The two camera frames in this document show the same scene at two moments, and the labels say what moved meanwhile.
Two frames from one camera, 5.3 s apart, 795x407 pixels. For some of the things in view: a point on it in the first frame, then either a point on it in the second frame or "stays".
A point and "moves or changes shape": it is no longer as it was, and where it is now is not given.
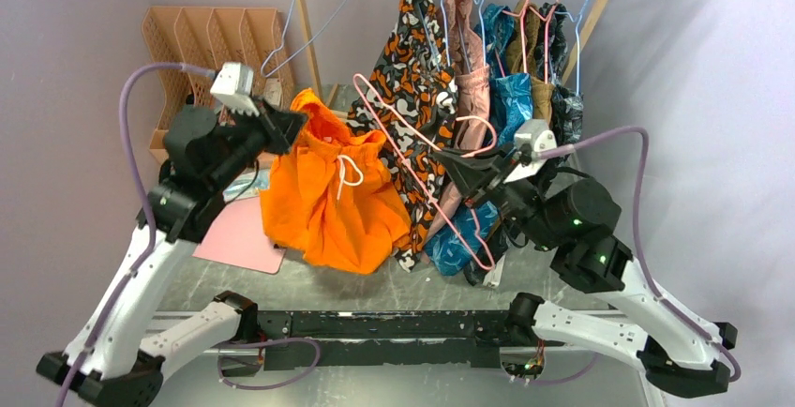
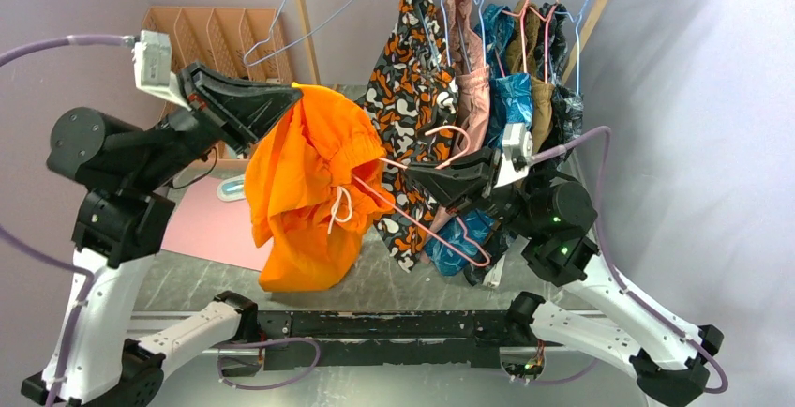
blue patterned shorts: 462,237 stays
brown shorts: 521,57 stays
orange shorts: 330,194 moves or changes shape
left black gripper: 281,128 → 240,109
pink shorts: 472,85 stays
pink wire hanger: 473,152 → 422,222
